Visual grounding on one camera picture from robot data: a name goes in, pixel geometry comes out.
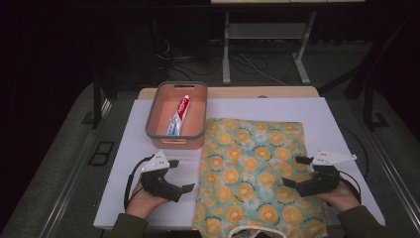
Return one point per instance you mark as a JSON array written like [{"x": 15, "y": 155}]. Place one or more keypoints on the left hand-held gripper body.
[{"x": 158, "y": 183}]

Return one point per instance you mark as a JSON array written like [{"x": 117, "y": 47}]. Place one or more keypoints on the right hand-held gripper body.
[{"x": 322, "y": 181}]

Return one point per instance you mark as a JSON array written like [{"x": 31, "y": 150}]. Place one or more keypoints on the pink plastic basket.
[{"x": 165, "y": 140}]

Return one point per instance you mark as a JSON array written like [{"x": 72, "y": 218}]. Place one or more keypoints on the yellow patterned cloth bag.
[{"x": 244, "y": 172}]

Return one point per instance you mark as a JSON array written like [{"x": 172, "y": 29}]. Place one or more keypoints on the red and white toothpaste tube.
[{"x": 180, "y": 112}]

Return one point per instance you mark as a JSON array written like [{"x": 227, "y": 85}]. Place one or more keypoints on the person's left hand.
[{"x": 142, "y": 201}]

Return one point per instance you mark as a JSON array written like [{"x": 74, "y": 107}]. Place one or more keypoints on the person's right hand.
[{"x": 341, "y": 198}]

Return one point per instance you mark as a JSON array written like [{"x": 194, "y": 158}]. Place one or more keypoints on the white board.
[{"x": 171, "y": 158}]

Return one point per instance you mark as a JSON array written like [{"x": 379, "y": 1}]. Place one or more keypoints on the black metal stand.
[
  {"x": 368, "y": 99},
  {"x": 96, "y": 99}
]

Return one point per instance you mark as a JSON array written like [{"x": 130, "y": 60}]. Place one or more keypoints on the wooden table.
[{"x": 231, "y": 92}]

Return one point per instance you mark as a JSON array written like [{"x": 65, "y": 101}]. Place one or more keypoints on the grey metal stand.
[{"x": 226, "y": 59}]

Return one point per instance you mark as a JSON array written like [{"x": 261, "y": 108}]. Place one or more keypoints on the aluminium rail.
[
  {"x": 69, "y": 185},
  {"x": 393, "y": 172}
]

